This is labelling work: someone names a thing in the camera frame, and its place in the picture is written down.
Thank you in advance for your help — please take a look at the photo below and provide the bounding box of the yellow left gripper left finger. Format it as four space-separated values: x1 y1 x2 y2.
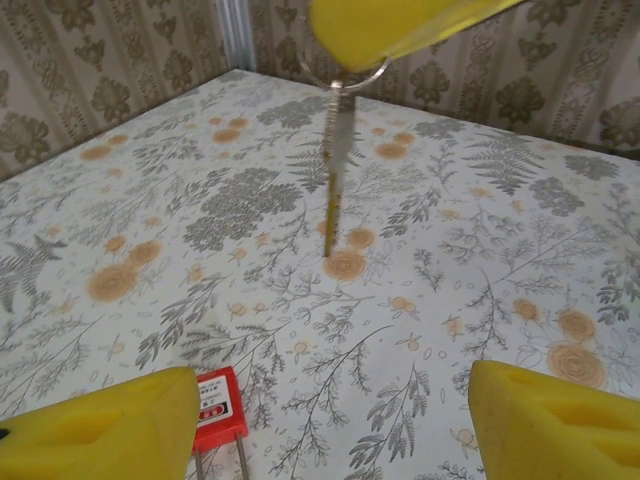
0 366 200 480

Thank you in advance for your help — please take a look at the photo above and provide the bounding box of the metal key with ring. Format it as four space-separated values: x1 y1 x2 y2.
298 9 392 258

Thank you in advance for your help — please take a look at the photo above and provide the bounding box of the aluminium frame post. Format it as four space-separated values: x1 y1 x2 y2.
219 0 257 71

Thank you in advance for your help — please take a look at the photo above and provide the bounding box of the floral patterned tablecloth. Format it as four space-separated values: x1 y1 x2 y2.
0 68 640 480

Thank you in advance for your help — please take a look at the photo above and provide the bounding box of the red padlock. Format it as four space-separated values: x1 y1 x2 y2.
192 366 250 480

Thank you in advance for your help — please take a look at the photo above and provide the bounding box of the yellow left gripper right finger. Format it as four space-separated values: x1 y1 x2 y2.
472 360 640 480

